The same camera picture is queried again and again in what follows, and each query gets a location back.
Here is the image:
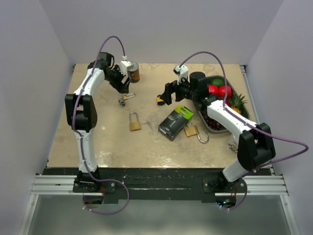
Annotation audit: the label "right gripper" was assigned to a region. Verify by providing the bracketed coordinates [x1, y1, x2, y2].
[160, 74, 197, 106]

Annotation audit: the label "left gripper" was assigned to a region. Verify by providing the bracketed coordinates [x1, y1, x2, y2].
[106, 65, 132, 94]

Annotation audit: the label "small brass padlock keys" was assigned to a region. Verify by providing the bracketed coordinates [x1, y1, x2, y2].
[118, 93, 136, 106]

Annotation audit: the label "yellow padlock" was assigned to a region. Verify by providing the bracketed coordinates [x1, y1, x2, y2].
[156, 94, 166, 106]

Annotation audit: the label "long shackle brass padlock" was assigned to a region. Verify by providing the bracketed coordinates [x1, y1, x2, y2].
[129, 112, 141, 132]

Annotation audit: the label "large brass padlock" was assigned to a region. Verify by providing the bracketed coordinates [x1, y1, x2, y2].
[184, 125, 209, 144]

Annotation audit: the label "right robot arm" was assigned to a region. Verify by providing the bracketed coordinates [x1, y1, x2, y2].
[161, 70, 276, 192]

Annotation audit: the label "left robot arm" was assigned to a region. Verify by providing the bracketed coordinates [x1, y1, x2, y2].
[65, 52, 132, 192]

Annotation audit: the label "tin can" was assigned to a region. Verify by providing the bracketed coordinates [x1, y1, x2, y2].
[128, 62, 140, 83]

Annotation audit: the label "black green razor box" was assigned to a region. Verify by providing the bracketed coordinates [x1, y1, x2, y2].
[158, 105, 193, 141]

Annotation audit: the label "red apple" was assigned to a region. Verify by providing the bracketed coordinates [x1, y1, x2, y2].
[208, 85, 219, 95]
[218, 85, 232, 98]

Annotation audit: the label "green lime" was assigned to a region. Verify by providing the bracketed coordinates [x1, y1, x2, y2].
[209, 77, 225, 87]

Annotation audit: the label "grey fruit tray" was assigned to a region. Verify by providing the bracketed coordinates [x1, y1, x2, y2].
[197, 75, 250, 134]

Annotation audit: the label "dark grape bunch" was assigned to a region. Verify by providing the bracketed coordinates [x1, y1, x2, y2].
[203, 116, 225, 131]

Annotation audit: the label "pineapple crown leaves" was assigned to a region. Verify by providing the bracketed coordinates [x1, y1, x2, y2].
[231, 94, 247, 110]

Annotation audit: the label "white paper cup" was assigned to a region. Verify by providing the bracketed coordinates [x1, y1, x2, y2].
[226, 135, 238, 154]

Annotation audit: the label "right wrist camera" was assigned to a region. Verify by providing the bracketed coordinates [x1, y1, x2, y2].
[173, 65, 189, 85]

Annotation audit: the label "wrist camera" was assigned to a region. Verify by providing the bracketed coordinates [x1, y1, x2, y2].
[173, 65, 189, 85]
[119, 55, 132, 75]

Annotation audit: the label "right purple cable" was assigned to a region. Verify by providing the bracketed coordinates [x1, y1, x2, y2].
[177, 51, 309, 211]

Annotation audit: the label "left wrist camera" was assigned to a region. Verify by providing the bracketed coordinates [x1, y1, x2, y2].
[119, 55, 132, 75]

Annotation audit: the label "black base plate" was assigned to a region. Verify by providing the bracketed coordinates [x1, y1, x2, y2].
[73, 168, 247, 203]

